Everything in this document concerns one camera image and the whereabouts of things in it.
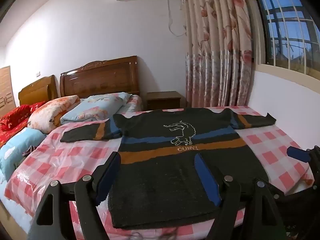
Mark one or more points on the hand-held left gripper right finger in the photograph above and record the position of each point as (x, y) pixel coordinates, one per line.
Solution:
(207, 180)

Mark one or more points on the red patterned blanket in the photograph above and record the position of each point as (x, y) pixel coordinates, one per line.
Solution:
(15, 120)

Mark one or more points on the small wooden headboard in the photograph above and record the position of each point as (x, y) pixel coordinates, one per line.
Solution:
(37, 90)

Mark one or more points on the large wooden headboard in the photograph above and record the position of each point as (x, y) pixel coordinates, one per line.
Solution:
(100, 77)

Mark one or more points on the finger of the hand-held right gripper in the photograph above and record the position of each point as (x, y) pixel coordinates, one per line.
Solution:
(277, 197)
(297, 154)

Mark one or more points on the wooden wardrobe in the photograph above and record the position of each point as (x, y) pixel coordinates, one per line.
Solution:
(6, 92)

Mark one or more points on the light blue floral pillow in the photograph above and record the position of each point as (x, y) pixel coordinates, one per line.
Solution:
(97, 107)

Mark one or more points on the pink floral curtain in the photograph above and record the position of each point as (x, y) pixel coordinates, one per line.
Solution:
(215, 42)

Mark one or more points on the barred window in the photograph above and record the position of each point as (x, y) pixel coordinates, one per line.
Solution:
(287, 30)

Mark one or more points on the orange floral pillow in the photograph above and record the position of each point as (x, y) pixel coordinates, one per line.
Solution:
(52, 112)

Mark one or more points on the light blue cloud quilt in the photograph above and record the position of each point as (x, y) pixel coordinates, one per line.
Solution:
(17, 150)

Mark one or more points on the pink checked plastic sheet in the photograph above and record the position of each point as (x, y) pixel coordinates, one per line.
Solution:
(62, 160)

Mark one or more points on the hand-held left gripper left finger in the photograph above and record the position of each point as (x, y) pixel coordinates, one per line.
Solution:
(108, 177)

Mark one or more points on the dark striped knit sweater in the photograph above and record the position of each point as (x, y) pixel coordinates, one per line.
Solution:
(162, 175)

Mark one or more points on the wooden nightstand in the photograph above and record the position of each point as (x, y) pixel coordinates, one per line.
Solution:
(163, 101)

